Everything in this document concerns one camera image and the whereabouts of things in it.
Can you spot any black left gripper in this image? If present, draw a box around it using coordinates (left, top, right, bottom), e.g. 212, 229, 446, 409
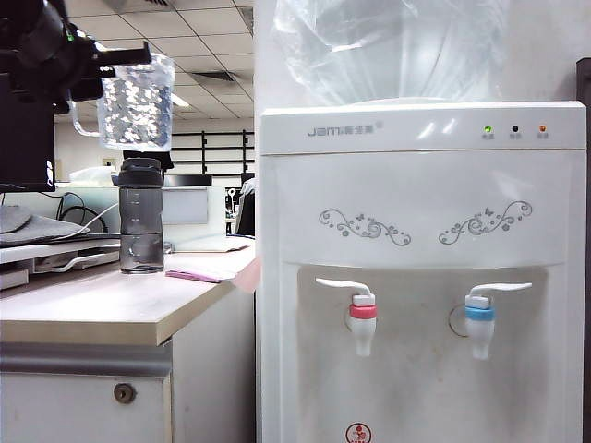
18, 0, 152, 114

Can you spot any clear plastic mug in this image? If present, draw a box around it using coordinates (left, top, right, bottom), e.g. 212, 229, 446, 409
68, 53, 175, 152

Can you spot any grey transparent water bottle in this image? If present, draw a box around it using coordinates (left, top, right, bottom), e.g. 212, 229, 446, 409
114, 156, 165, 275

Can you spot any frosted glass desk partition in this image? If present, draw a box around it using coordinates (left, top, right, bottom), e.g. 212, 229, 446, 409
54, 182, 232, 254

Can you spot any plastic-wrapped water jug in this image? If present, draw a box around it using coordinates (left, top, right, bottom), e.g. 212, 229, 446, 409
272, 0, 507, 108

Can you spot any white water dispenser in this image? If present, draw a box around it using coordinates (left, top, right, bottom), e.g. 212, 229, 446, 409
256, 99, 587, 443

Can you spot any ceiling air vent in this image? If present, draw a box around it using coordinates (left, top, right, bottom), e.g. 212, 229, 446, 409
188, 69, 236, 85
103, 0, 181, 13

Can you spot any black chair headrest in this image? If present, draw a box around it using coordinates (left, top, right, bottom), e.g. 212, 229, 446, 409
122, 150, 175, 171

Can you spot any black computer monitor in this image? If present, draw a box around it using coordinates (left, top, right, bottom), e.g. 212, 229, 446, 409
0, 87, 56, 194

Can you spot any black laptop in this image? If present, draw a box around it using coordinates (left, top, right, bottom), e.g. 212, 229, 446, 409
0, 233, 122, 250

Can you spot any grey felt sleeve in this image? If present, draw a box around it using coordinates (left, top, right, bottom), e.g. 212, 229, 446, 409
0, 205, 92, 248

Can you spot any black office chair back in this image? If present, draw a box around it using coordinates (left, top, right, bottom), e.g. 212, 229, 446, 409
234, 177, 257, 239

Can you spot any white monitor riser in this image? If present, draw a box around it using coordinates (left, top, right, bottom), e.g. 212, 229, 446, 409
0, 239, 122, 292

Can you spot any pink paper packet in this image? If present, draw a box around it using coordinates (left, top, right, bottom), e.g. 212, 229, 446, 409
164, 268, 236, 284

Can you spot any white drawer cabinet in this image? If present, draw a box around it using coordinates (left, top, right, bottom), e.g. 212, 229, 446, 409
0, 276, 258, 443

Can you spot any black wall rack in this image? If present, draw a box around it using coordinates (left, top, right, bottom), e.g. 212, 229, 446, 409
170, 130, 256, 175

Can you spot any black desk cable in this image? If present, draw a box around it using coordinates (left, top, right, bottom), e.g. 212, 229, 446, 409
58, 191, 110, 234

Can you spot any white cable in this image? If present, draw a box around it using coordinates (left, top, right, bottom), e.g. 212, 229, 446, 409
78, 202, 121, 234

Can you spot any white wire stand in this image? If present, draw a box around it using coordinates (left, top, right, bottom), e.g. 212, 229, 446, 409
34, 251, 122, 274

